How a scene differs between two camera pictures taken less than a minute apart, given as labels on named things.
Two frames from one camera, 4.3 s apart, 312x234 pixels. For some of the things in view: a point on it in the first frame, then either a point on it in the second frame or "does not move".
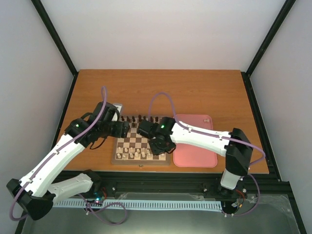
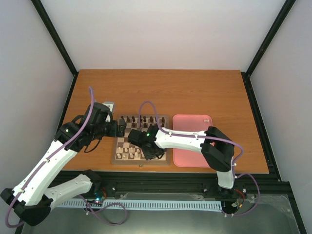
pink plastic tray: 185,156 does not move
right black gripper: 155,151 -> 148,156
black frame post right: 287,7 does not move
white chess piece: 137,156 does not move
